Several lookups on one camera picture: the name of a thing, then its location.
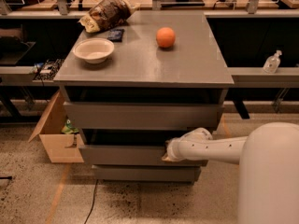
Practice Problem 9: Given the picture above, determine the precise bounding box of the grey drawer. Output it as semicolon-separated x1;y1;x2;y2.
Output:
64;102;223;131
92;165;201;183
79;129;207;166

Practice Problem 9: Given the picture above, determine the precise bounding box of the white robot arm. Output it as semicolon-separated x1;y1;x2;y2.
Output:
163;122;299;224

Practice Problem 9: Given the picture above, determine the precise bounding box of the grey bottom drawer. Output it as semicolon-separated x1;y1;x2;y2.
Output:
92;165;201;183

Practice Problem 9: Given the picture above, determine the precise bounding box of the grey drawer cabinet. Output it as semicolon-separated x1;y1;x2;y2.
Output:
54;10;234;183

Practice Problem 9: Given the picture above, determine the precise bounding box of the grey top drawer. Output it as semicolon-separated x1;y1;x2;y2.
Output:
64;102;223;131

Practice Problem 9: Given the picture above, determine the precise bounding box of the green packet in box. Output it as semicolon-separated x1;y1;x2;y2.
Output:
61;119;78;134

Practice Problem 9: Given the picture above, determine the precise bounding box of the cardboard box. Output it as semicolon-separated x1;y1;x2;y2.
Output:
29;91;83;163

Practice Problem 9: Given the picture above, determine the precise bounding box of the orange fruit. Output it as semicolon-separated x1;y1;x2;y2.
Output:
156;27;176;49

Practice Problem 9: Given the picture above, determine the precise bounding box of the white paper bowl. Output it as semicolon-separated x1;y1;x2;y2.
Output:
73;38;115;64

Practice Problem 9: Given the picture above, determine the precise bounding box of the dark blue snack packet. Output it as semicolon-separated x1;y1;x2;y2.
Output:
107;29;124;42

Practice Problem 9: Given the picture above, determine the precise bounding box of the clear sanitizer bottle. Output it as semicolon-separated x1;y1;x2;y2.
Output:
263;50;282;74

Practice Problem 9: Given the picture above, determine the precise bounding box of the grey metal shelf rack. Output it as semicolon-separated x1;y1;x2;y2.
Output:
0;0;299;123

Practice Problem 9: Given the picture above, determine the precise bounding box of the black patterned notebook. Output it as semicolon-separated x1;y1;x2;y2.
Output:
34;59;64;80

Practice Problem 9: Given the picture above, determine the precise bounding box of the brown chip bag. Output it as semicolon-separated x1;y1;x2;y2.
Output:
79;0;140;33

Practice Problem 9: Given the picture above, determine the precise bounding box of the black cable under cabinet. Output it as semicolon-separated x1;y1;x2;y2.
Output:
82;179;99;224

